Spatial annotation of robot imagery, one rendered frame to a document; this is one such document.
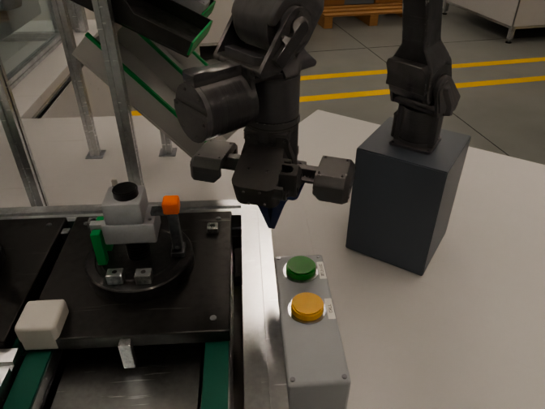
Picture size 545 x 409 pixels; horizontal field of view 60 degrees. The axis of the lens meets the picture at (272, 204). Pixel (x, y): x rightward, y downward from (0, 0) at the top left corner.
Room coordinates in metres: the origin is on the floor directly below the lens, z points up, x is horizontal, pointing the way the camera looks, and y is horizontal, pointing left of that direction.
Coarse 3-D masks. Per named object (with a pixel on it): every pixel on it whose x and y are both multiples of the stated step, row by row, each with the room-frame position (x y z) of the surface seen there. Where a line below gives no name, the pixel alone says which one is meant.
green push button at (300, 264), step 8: (296, 256) 0.49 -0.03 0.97; (304, 256) 0.49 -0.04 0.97; (288, 264) 0.48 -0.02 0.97; (296, 264) 0.48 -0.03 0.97; (304, 264) 0.48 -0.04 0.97; (312, 264) 0.48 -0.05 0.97; (288, 272) 0.47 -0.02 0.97; (296, 272) 0.46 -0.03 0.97; (304, 272) 0.46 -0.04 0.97; (312, 272) 0.46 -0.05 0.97
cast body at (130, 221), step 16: (112, 192) 0.47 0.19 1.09; (128, 192) 0.47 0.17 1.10; (144, 192) 0.49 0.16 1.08; (112, 208) 0.45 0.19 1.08; (128, 208) 0.46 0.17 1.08; (144, 208) 0.48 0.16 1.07; (96, 224) 0.47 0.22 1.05; (112, 224) 0.45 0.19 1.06; (128, 224) 0.46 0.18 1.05; (144, 224) 0.46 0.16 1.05; (160, 224) 0.49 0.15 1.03; (112, 240) 0.45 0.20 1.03; (128, 240) 0.45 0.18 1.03; (144, 240) 0.46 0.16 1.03
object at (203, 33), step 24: (72, 0) 0.70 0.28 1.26; (120, 0) 0.69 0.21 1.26; (144, 0) 0.82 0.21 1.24; (168, 0) 0.82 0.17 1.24; (120, 24) 0.69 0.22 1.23; (144, 24) 0.69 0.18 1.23; (168, 24) 0.77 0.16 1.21; (192, 24) 0.81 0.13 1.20; (168, 48) 0.69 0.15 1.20; (192, 48) 0.69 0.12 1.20
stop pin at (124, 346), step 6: (120, 342) 0.35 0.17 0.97; (126, 342) 0.35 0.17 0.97; (132, 342) 0.36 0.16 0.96; (120, 348) 0.35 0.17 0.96; (126, 348) 0.35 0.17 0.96; (132, 348) 0.35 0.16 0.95; (120, 354) 0.35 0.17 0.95; (126, 354) 0.35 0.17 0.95; (132, 354) 0.35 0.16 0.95; (126, 360) 0.35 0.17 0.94; (132, 360) 0.35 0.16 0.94; (126, 366) 0.35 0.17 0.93; (132, 366) 0.35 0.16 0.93
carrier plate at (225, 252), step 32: (192, 224) 0.57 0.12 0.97; (224, 224) 0.57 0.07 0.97; (64, 256) 0.49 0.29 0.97; (224, 256) 0.49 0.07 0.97; (64, 288) 0.43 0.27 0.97; (192, 288) 0.43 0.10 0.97; (224, 288) 0.43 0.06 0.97; (96, 320) 0.38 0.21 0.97; (128, 320) 0.38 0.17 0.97; (160, 320) 0.38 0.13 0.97; (192, 320) 0.38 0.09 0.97; (224, 320) 0.38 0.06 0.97
